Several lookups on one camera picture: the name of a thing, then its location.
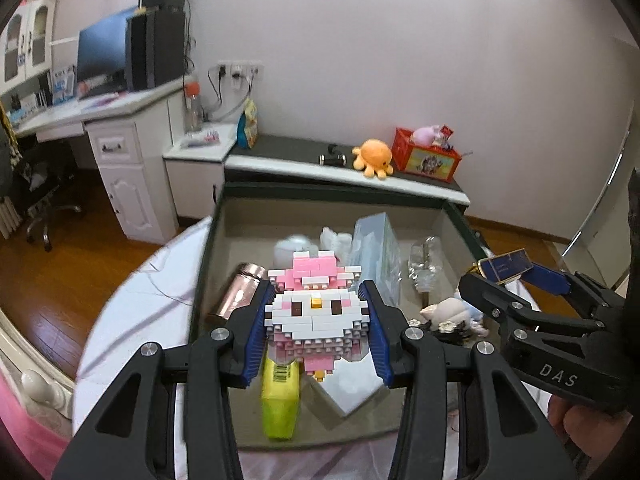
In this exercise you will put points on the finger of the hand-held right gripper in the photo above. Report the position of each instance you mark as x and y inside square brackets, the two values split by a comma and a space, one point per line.
[547, 277]
[480, 287]

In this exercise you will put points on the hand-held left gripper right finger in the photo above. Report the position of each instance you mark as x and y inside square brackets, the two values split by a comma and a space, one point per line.
[379, 345]

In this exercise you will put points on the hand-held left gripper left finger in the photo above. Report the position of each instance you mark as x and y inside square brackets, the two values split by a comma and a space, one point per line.
[257, 340]

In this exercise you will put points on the navy box with gold rim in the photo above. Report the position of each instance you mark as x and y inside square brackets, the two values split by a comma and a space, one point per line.
[505, 265]

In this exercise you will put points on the white cartoon figurine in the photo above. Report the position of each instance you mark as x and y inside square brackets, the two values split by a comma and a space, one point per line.
[452, 315]

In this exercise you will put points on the pink and white brick figure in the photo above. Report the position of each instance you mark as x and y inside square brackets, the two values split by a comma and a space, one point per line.
[320, 310]

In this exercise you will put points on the dark-rimmed beige storage box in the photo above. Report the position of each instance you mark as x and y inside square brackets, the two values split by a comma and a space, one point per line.
[235, 230]

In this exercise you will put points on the person's right hand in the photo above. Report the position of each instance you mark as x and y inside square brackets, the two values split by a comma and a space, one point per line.
[590, 430]

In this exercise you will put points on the pink metal thermos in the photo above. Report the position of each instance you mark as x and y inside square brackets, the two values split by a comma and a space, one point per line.
[237, 292]

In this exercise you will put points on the white flat box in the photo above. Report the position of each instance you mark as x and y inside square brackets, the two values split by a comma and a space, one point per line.
[350, 390]

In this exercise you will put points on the white crumpled paper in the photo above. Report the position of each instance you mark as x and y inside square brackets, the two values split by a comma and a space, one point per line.
[337, 242]

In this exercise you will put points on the red printed box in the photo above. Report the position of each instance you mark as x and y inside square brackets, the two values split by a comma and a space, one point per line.
[425, 162]

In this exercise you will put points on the red snack packets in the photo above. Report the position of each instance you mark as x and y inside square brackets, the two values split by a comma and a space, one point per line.
[444, 136]

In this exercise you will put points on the pink plush toy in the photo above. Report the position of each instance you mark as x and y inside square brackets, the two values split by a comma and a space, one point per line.
[424, 135]

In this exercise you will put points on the orange octopus plush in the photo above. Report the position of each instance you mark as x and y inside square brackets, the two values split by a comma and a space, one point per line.
[374, 157]

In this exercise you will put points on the small white side cabinet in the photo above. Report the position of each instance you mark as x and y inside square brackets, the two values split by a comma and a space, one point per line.
[192, 180]

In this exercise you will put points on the low white and black cabinet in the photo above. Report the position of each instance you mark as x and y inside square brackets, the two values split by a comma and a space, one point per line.
[300, 172]

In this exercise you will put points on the small black dumbbell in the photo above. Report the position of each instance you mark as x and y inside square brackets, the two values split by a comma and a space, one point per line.
[333, 156]

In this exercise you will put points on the white desk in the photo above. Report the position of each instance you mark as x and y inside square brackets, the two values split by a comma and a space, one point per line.
[130, 180]

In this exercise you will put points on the small packets and pens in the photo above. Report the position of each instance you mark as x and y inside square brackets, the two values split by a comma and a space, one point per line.
[200, 139]

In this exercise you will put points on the blue and yellow snack bag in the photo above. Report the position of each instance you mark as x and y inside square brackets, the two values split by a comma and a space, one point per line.
[247, 125]

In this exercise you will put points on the orange-capped plastic bottle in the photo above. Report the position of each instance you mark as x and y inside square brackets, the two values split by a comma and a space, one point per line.
[193, 107]

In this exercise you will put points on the black office chair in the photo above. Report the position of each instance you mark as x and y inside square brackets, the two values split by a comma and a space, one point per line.
[40, 190]

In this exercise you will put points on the white radiator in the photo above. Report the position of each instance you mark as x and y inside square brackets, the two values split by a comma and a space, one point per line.
[9, 217]

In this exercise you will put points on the black computer tower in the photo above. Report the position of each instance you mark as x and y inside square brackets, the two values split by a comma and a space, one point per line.
[155, 50]

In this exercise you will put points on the dark patterned jacket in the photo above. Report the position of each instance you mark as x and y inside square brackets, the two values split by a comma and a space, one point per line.
[7, 155]

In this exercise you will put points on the computer monitor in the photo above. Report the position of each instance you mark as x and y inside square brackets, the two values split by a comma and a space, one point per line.
[102, 55]

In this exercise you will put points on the white glass-door cabinet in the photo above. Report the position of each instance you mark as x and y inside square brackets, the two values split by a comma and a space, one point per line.
[30, 45]

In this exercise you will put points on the white bed frame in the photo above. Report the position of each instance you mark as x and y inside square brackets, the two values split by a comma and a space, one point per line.
[42, 390]

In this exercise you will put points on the white wall socket strip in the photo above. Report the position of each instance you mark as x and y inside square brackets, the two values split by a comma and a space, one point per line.
[240, 68]

